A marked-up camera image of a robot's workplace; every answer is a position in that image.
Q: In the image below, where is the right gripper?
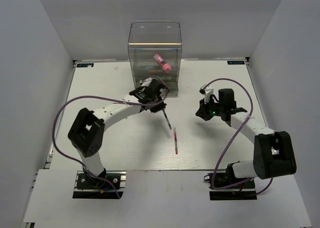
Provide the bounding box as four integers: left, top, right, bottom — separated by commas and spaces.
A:
196, 96, 225, 121

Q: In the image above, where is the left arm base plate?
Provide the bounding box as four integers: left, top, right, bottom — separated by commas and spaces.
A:
72, 171, 126, 200

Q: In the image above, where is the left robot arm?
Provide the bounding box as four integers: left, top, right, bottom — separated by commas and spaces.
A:
67, 77, 169, 188

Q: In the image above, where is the right blue table label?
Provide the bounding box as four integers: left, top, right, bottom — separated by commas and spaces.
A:
227, 60, 245, 65

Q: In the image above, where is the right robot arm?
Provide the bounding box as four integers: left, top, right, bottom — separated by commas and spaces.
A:
196, 87, 297, 190

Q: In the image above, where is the purple pen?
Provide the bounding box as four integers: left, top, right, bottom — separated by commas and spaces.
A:
163, 110, 172, 130

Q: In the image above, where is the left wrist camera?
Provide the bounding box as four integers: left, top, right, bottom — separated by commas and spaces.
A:
139, 77, 154, 87

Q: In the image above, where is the blue table label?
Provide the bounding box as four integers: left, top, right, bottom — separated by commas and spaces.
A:
227, 60, 245, 65
76, 63, 94, 68

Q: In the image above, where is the clear plastic drawer organizer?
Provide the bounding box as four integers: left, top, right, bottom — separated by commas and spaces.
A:
127, 20, 183, 96

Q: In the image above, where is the left blue table label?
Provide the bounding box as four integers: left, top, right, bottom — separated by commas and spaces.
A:
76, 63, 94, 68

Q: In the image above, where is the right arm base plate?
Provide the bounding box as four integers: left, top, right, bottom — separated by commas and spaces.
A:
203, 172, 257, 201

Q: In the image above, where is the pink capped clip jar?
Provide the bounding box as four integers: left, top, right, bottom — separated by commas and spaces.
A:
153, 53, 172, 73

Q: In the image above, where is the green capped highlighter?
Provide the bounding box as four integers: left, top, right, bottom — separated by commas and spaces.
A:
160, 76, 172, 81

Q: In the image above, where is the red pen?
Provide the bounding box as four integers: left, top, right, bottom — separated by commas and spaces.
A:
173, 127, 178, 155

